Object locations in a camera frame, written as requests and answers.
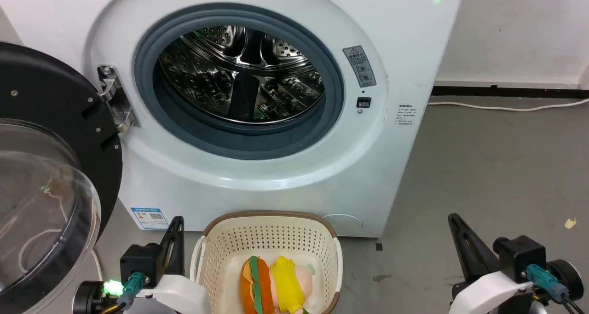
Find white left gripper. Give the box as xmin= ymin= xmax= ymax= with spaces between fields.
xmin=124 ymin=216 xmax=211 ymax=314

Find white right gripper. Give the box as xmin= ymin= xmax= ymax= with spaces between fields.
xmin=449 ymin=214 xmax=534 ymax=314

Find white front-load washing machine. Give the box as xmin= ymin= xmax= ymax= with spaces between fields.
xmin=0 ymin=0 xmax=466 ymax=238

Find black washing machine door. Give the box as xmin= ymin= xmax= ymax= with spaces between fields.
xmin=0 ymin=41 xmax=124 ymax=314

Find blue white energy label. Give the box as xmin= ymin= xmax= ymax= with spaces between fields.
xmin=131 ymin=207 xmax=169 ymax=231

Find cream perforated laundry basket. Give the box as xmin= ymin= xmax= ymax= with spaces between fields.
xmin=191 ymin=211 xmax=343 ymax=314

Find plush hamburger toy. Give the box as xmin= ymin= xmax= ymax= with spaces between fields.
xmin=239 ymin=256 xmax=275 ymax=314

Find grey rubber door gasket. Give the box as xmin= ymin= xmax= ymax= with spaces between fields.
xmin=133 ymin=3 xmax=346 ymax=160

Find yellow pink plush doll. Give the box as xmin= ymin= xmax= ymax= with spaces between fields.
xmin=269 ymin=256 xmax=314 ymax=314

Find round white filter cover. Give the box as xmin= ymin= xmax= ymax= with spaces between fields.
xmin=322 ymin=214 xmax=364 ymax=236

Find small printed text label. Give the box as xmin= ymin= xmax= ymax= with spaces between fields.
xmin=398 ymin=103 xmax=417 ymax=126

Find metal door hinge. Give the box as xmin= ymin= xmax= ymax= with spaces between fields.
xmin=98 ymin=64 xmax=139 ymax=133

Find stainless steel drum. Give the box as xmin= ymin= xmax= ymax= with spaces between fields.
xmin=159 ymin=25 xmax=326 ymax=123

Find black baseboard strip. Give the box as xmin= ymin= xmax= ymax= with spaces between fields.
xmin=432 ymin=86 xmax=589 ymax=98

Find grey warning sticker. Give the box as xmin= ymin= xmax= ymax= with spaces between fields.
xmin=342 ymin=46 xmax=377 ymax=88

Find teal-plug left gripper cable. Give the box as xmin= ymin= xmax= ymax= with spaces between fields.
xmin=102 ymin=273 xmax=147 ymax=314

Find teal-plug gripper cable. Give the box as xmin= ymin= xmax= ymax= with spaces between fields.
xmin=102 ymin=273 xmax=147 ymax=314
xmin=526 ymin=264 xmax=589 ymax=314

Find teal-plug right gripper cable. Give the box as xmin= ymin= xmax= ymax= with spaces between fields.
xmin=526 ymin=264 xmax=589 ymax=314

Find white hose behind door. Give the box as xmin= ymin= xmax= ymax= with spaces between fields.
xmin=17 ymin=229 xmax=104 ymax=282

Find white floor cable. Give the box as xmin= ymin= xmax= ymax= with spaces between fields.
xmin=428 ymin=98 xmax=589 ymax=112

